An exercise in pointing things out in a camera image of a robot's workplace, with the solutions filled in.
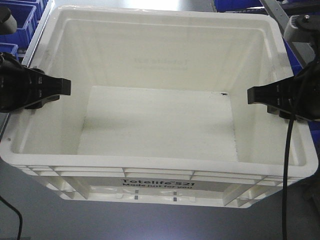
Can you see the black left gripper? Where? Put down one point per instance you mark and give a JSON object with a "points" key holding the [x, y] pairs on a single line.
{"points": [[20, 86]]}

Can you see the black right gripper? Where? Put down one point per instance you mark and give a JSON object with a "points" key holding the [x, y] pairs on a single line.
{"points": [[303, 88]]}

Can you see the white plastic tote bin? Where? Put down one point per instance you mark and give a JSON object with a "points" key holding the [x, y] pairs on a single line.
{"points": [[158, 110]]}

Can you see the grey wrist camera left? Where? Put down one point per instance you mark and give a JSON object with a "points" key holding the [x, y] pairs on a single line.
{"points": [[8, 24]]}

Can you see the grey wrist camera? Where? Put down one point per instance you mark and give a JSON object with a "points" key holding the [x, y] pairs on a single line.
{"points": [[8, 24], [303, 28]]}

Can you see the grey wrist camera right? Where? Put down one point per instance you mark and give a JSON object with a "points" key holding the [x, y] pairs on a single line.
{"points": [[303, 28]]}

